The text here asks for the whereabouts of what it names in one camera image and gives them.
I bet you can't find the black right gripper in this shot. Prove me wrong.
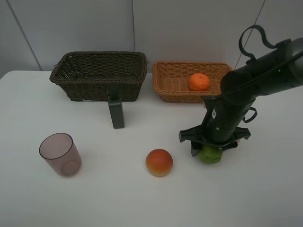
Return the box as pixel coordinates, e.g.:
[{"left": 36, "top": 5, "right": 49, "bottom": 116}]
[{"left": 178, "top": 125, "right": 250, "bottom": 157}]

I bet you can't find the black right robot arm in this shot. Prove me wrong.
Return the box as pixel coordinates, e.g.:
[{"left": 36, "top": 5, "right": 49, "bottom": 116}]
[{"left": 178, "top": 25, "right": 303, "bottom": 157}]

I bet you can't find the translucent brown plastic cup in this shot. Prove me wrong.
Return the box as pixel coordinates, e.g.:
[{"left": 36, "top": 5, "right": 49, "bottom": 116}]
[{"left": 39, "top": 133, "right": 82, "bottom": 176}]

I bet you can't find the green lime fruit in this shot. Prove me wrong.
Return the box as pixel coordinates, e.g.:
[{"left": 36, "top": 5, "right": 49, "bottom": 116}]
[{"left": 197, "top": 145, "right": 223, "bottom": 164}]

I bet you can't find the red orange apple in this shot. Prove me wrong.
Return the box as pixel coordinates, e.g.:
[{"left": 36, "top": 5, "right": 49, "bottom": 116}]
[{"left": 145, "top": 149, "right": 173, "bottom": 177}]

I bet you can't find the dark brown wicker basket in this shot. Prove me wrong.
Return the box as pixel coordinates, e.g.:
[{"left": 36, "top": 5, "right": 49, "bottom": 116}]
[{"left": 49, "top": 51, "right": 148, "bottom": 102}]

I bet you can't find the light brown wicker basket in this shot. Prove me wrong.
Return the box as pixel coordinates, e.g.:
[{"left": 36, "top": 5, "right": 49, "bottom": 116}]
[{"left": 152, "top": 61, "right": 232, "bottom": 103}]

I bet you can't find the orange mandarin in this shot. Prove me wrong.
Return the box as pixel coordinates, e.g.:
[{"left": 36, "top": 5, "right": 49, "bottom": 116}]
[{"left": 189, "top": 73, "right": 211, "bottom": 91}]

